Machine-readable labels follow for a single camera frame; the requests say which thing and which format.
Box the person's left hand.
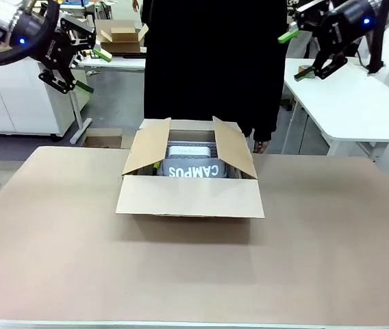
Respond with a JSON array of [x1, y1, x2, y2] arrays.
[[253, 138, 271, 154]]

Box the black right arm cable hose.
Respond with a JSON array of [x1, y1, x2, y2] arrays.
[[365, 0, 389, 75]]

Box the small open cardboard box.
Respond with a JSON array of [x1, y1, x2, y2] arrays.
[[95, 19, 149, 54]]

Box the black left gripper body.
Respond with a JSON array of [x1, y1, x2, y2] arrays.
[[9, 12, 79, 72]]

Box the white table with grey leg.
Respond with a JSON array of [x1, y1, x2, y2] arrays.
[[69, 51, 147, 144]]

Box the low cardboard box on floor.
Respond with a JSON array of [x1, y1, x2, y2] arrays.
[[80, 127, 125, 149]]

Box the grey CAMPUS pouch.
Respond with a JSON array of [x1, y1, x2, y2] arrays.
[[159, 157, 231, 180]]

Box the white rectangular case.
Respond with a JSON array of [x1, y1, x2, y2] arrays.
[[165, 145, 213, 160]]

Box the aluminium table edge rail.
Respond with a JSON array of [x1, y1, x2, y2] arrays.
[[0, 318, 389, 329]]

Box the white cabinet with wooden top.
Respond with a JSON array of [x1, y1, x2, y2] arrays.
[[0, 54, 91, 138]]

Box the large white side table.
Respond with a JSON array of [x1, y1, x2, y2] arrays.
[[282, 22, 389, 162]]

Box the large brown cardboard box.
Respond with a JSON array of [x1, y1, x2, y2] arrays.
[[114, 116, 266, 245]]

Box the person in black coat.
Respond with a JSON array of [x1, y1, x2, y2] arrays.
[[142, 0, 288, 143]]

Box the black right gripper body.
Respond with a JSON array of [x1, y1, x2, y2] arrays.
[[321, 1, 377, 53]]

